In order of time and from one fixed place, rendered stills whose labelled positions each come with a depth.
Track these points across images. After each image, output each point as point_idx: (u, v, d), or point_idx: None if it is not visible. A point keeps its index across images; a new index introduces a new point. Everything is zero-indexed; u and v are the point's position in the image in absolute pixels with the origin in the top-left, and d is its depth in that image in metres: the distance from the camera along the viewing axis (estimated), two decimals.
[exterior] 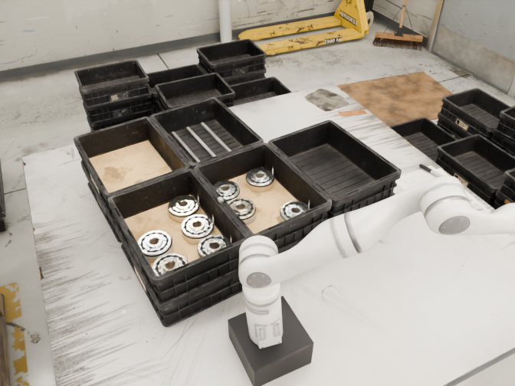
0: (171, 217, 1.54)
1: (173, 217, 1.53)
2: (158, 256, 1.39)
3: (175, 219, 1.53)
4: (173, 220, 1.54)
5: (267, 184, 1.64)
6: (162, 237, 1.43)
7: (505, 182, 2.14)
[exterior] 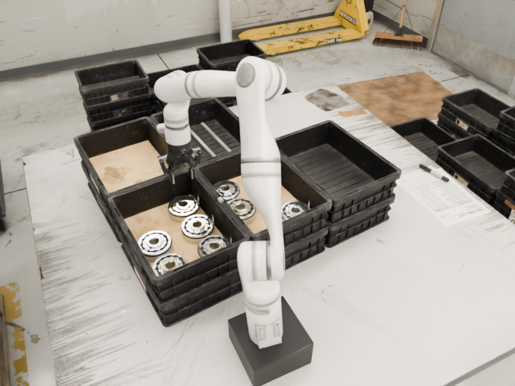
0: (171, 217, 1.54)
1: (173, 217, 1.53)
2: (158, 256, 1.39)
3: (175, 219, 1.53)
4: (173, 220, 1.54)
5: None
6: (162, 237, 1.43)
7: (505, 182, 2.14)
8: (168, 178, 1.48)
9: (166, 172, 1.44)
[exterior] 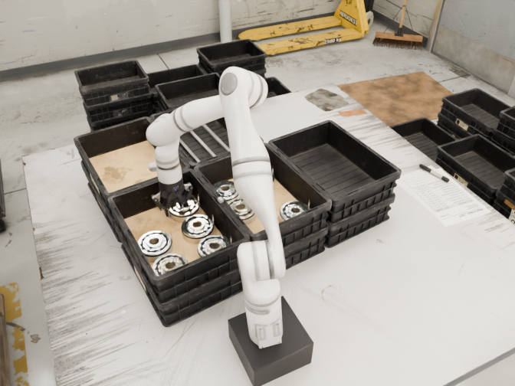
0: (171, 217, 1.54)
1: (173, 217, 1.53)
2: (158, 256, 1.39)
3: (175, 219, 1.53)
4: (173, 220, 1.54)
5: None
6: (162, 237, 1.43)
7: (505, 182, 2.14)
8: (164, 212, 1.54)
9: (162, 208, 1.50)
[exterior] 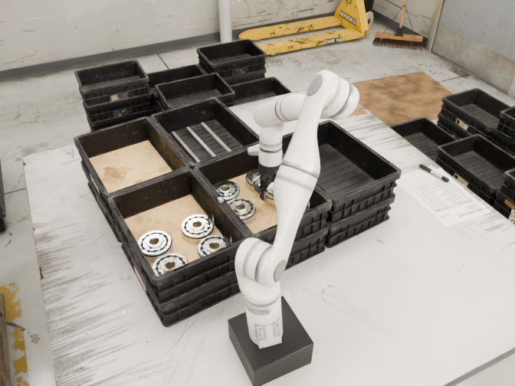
0: (266, 200, 1.57)
1: (269, 201, 1.56)
2: (158, 256, 1.39)
3: (270, 202, 1.56)
4: (268, 203, 1.57)
5: None
6: (162, 237, 1.43)
7: (505, 182, 2.14)
8: (260, 196, 1.57)
9: (260, 191, 1.53)
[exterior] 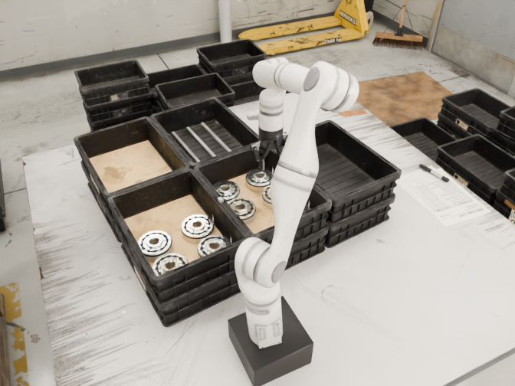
0: (265, 204, 1.58)
1: (269, 205, 1.57)
2: (158, 256, 1.39)
3: (270, 207, 1.58)
4: (268, 207, 1.58)
5: (267, 184, 1.64)
6: (162, 237, 1.43)
7: (505, 182, 2.14)
8: (258, 165, 1.48)
9: (258, 159, 1.44)
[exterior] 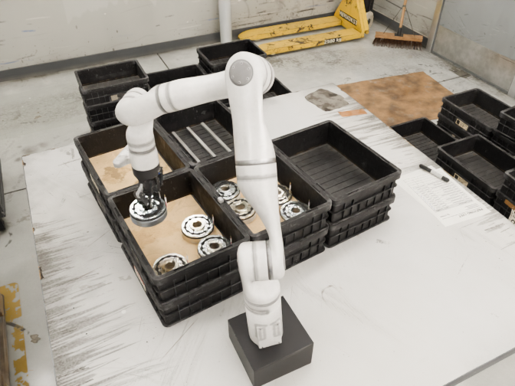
0: None
1: None
2: (151, 220, 1.29)
3: None
4: None
5: None
6: (155, 202, 1.34)
7: (505, 182, 2.14)
8: (145, 209, 1.33)
9: (148, 202, 1.30)
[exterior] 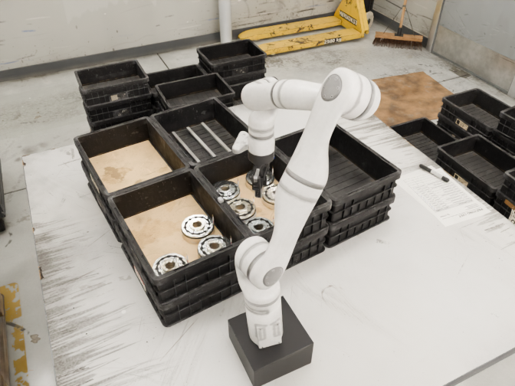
0: (265, 204, 1.58)
1: (269, 205, 1.57)
2: None
3: (270, 207, 1.58)
4: (268, 207, 1.58)
5: (267, 184, 1.64)
6: (264, 223, 1.48)
7: (505, 182, 2.14)
8: (255, 194, 1.37)
9: (260, 188, 1.34)
